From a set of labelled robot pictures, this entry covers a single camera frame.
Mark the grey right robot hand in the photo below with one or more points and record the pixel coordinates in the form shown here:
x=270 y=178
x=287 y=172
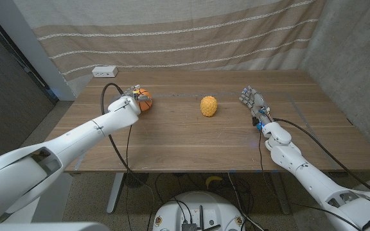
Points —
x=256 y=104

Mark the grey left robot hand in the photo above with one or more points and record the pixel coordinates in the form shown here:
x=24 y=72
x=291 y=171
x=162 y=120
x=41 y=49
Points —
x=133 y=92

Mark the orange mini basketball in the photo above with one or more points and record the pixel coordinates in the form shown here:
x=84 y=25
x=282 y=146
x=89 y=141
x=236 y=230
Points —
x=146 y=106

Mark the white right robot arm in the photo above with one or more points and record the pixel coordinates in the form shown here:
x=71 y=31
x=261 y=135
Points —
x=310 y=176

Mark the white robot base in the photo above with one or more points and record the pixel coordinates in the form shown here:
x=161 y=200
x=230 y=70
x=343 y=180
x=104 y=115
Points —
x=201 y=205

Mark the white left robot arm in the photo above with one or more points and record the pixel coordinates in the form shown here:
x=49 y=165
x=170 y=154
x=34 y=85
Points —
x=75 y=141

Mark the yellow bumpy ball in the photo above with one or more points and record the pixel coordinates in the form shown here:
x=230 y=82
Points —
x=208 y=106

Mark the white power strip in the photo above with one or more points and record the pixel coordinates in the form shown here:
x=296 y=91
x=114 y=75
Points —
x=104 y=71

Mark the beige striped backdrop cloth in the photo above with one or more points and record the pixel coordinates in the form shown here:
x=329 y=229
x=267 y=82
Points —
x=172 y=32

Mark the yellow banana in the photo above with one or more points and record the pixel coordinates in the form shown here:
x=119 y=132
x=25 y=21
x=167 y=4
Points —
x=213 y=179

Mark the round black floor grille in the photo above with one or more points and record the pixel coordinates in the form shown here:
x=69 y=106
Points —
x=135 y=179

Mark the grey table leg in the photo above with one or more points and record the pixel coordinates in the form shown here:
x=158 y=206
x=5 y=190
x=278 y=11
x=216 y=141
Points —
x=281 y=195

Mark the white table leg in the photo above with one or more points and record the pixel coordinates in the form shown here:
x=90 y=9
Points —
x=114 y=192

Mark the dark door panel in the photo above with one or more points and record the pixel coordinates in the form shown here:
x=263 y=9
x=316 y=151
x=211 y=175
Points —
x=8 y=102

